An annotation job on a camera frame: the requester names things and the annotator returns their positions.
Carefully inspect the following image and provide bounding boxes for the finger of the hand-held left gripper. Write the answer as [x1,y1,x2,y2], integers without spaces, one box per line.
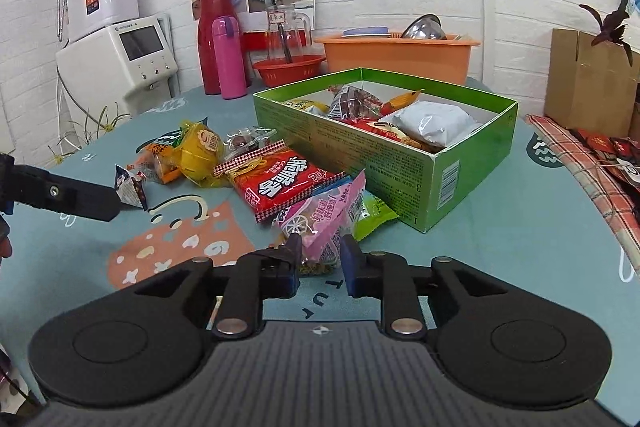
[14,164,123,224]

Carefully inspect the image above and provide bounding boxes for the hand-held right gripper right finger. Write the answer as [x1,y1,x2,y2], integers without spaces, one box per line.
[341,234,517,339]

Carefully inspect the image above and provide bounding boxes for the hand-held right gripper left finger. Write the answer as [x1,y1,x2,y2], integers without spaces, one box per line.
[120,233,304,341]

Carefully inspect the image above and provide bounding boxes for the green snack packet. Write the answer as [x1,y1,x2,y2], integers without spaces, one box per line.
[352,189,400,242]

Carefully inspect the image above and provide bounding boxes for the dark triangular snack packet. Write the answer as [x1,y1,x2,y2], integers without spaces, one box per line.
[114,164,149,212]

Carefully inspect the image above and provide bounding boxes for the pink snack packet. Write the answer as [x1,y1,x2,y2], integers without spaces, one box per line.
[272,168,367,278]

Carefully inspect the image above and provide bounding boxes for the red noodle snack packet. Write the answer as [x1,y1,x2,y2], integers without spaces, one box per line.
[214,141,351,224]

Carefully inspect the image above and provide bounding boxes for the orange snack packet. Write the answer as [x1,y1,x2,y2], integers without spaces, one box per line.
[136,141,182,185]

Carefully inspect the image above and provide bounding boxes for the green cardboard box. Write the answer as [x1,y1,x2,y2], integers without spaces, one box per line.
[252,68,519,234]

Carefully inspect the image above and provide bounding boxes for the clear candy packet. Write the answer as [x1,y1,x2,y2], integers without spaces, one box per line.
[222,126,279,160]

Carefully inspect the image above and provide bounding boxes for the yellow snack packet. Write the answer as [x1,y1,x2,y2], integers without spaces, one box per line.
[179,119,225,188]

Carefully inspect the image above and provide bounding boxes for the silver snack packet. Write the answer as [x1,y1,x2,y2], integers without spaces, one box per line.
[390,101,485,154]

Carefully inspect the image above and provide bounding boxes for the yellow flower plant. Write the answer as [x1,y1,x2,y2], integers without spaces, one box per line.
[50,104,132,162]

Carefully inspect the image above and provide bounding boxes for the white appliance with screen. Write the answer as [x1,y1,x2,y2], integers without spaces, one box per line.
[56,23,180,118]

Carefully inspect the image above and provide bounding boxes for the teal printed tablecloth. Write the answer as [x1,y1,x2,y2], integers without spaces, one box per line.
[0,77,640,413]

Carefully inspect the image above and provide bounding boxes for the red plastic basin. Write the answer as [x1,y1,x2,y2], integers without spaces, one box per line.
[252,54,326,88]

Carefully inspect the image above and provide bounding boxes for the red thermos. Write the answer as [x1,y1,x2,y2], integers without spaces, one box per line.
[197,0,241,96]

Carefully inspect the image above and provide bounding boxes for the pink bottle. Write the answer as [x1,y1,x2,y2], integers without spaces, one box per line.
[211,17,248,100]

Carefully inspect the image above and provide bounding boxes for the orange plastic basin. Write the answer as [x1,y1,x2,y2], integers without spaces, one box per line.
[314,33,482,86]

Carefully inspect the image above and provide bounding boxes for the dark spoon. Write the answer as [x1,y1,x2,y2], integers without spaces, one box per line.
[280,24,296,62]

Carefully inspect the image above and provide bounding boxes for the red box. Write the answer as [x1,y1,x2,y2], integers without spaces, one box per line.
[242,32,271,54]

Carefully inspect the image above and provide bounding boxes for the glass pitcher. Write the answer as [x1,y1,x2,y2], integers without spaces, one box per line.
[266,6,312,62]

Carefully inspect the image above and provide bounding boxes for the blue lid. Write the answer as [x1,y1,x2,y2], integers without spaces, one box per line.
[342,27,391,39]

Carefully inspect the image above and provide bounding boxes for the red plaid cloth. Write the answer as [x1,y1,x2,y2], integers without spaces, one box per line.
[525,114,640,275]

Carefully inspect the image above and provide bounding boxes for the steel bowl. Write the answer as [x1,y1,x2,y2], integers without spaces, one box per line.
[400,14,448,40]

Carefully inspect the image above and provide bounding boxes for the dark red gift packets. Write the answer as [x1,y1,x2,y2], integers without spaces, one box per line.
[570,129,640,192]

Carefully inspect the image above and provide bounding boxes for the large cardboard box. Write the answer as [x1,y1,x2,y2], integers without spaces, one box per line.
[544,28,640,138]

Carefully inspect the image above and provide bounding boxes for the dark purple plant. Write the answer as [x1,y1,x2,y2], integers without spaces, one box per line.
[579,0,636,66]

